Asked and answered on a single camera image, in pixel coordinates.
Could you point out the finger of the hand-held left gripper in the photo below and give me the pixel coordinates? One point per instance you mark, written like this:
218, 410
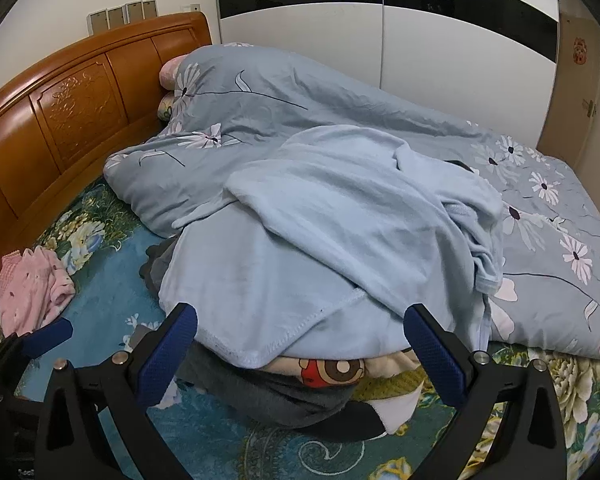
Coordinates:
52, 332

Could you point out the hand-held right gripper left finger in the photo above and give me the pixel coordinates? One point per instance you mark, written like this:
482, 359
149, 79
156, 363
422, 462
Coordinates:
167, 355

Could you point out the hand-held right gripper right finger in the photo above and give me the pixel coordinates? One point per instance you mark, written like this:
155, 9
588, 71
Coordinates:
435, 355

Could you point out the light blue shirt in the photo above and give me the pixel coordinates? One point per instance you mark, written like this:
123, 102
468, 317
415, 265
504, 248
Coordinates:
305, 235

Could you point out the pink garment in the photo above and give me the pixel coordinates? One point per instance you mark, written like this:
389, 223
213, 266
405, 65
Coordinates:
30, 285

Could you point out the yellow knitted cloth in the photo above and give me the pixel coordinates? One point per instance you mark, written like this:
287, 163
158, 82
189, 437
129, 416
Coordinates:
380, 380

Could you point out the teal floral bed sheet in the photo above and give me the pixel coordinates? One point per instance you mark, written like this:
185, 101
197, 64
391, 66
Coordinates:
115, 280

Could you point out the black cloth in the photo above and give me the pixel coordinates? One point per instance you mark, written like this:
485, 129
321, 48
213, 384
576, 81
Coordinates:
360, 417

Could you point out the grey garment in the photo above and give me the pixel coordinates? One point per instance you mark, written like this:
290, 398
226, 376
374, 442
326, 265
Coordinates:
260, 390

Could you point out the cream cartoon print cloth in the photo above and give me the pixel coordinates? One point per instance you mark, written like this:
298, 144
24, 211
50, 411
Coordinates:
330, 372

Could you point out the wooden headboard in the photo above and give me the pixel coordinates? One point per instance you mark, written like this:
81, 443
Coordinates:
80, 110

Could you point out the yellow-green pillow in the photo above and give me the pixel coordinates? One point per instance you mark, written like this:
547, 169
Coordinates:
166, 107

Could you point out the wooden door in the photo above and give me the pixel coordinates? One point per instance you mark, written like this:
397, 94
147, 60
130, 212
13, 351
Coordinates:
570, 110

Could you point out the grey-blue floral duvet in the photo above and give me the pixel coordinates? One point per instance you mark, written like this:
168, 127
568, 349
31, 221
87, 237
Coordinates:
330, 95

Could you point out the pink pillow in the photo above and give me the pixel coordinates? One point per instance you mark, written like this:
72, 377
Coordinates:
170, 70

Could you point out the red door decoration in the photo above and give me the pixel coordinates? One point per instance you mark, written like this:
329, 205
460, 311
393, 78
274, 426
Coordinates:
578, 50

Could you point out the white wardrobe with black stripe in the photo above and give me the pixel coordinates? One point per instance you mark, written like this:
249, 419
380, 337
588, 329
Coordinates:
305, 30

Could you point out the wall switch plate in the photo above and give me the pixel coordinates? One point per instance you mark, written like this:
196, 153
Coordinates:
134, 11
116, 16
99, 22
149, 8

